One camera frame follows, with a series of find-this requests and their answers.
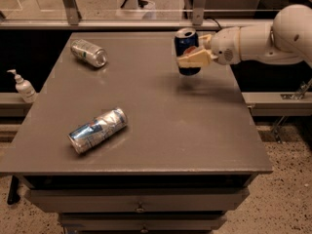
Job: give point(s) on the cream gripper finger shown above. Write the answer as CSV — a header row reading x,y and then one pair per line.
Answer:
x,y
206,40
197,58

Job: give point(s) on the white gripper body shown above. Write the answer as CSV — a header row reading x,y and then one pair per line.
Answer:
x,y
224,47

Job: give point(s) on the blue pepsi can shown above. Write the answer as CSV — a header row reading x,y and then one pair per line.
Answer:
x,y
186,40

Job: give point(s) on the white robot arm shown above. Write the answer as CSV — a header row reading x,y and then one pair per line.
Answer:
x,y
287,40

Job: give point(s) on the silver green soda can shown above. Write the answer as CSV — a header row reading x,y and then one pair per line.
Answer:
x,y
89,53

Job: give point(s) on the crushed silver blue can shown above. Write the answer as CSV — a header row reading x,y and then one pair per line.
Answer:
x,y
101,128

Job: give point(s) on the white stand base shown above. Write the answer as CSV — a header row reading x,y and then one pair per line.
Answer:
x,y
136,10

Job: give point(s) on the grey drawer cabinet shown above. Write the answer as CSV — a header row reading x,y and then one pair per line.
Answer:
x,y
183,132

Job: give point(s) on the top grey drawer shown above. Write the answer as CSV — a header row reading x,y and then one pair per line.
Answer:
x,y
137,201

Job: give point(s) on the grey drawer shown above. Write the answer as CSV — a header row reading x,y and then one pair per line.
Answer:
x,y
141,222
137,201

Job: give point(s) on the white pump sanitizer bottle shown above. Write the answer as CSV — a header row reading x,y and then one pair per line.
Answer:
x,y
24,87

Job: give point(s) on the right metal bracket post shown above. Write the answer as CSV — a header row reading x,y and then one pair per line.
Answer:
x,y
198,11

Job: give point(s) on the metal bracket post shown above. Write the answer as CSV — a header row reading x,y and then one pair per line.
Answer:
x,y
72,12
198,11

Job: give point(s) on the left metal bracket post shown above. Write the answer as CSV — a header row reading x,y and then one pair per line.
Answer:
x,y
72,12

